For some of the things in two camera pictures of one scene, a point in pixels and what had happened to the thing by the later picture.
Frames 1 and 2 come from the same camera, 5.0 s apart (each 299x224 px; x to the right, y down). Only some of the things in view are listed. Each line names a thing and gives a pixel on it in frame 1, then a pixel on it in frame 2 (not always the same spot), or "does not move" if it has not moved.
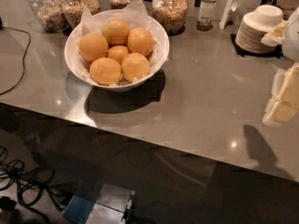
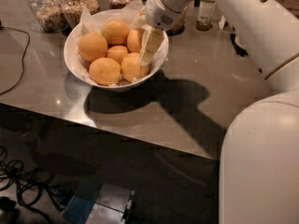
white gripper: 291,39 → 157,12
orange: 140,40 does not move
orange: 135,65 does not move
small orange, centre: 118,52 does not move
